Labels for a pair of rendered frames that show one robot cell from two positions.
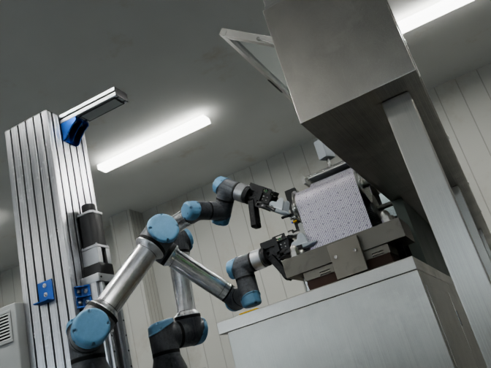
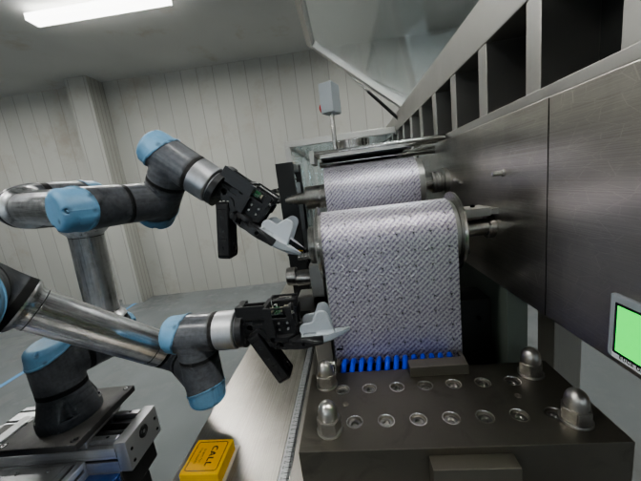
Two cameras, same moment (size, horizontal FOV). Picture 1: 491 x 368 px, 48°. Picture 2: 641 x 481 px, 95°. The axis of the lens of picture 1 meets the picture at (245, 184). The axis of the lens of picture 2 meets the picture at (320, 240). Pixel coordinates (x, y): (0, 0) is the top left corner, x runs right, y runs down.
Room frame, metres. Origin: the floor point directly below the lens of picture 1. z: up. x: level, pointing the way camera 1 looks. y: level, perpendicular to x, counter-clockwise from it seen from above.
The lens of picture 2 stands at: (1.43, -0.02, 1.37)
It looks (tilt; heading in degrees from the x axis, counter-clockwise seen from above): 11 degrees down; 344
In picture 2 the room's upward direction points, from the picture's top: 7 degrees counter-clockwise
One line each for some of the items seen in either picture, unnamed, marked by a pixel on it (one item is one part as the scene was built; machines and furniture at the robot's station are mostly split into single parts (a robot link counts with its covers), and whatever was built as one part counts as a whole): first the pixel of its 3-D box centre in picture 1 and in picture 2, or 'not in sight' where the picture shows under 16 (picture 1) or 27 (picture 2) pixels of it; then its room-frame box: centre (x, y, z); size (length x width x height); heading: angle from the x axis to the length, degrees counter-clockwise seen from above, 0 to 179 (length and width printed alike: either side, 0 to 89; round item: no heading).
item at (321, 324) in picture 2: (302, 240); (323, 324); (1.92, -0.14, 1.11); 0.09 x 0.03 x 0.06; 67
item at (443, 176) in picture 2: not in sight; (432, 182); (2.11, -0.54, 1.33); 0.07 x 0.07 x 0.07; 68
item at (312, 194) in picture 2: not in sight; (317, 197); (2.23, -0.25, 1.33); 0.06 x 0.06 x 0.06; 68
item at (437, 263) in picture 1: (450, 262); (403, 238); (2.85, -0.90, 1.02); 2.24 x 0.04 x 0.24; 158
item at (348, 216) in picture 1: (337, 228); (394, 316); (1.88, -0.27, 1.11); 0.23 x 0.01 x 0.18; 68
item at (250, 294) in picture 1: (247, 293); (200, 373); (2.05, 0.10, 1.01); 0.11 x 0.08 x 0.11; 26
